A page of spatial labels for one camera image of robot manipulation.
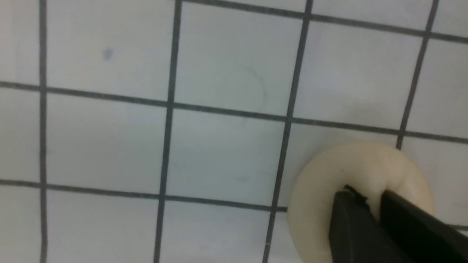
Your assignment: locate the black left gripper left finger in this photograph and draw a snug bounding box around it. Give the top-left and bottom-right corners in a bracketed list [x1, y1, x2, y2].
[328, 184, 413, 263]

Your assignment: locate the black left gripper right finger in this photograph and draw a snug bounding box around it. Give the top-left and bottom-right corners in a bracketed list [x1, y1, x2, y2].
[380, 190, 468, 263]

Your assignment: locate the cream white bun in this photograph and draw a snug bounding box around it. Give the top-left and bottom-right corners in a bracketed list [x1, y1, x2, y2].
[287, 141, 435, 263]

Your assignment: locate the white grid tablecloth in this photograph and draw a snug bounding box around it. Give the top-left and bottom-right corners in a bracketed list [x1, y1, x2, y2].
[1, 0, 467, 263]

